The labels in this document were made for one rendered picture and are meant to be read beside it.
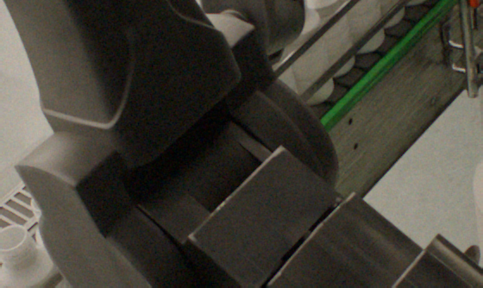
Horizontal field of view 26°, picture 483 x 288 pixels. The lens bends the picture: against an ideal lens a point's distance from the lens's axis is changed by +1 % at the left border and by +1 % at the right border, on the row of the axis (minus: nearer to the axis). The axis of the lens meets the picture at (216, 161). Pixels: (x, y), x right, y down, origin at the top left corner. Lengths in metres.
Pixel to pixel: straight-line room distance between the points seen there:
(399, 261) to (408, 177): 2.31
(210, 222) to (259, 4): 0.43
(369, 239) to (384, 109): 1.08
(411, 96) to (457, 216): 1.09
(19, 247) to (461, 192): 1.70
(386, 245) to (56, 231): 0.13
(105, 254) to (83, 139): 0.04
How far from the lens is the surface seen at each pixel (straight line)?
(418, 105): 1.53
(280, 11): 0.81
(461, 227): 2.55
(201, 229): 0.37
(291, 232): 0.38
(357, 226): 0.38
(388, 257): 0.38
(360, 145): 1.43
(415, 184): 2.66
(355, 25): 1.41
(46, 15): 0.37
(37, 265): 1.11
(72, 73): 0.37
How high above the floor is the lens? 1.87
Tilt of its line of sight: 41 degrees down
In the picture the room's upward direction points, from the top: 18 degrees counter-clockwise
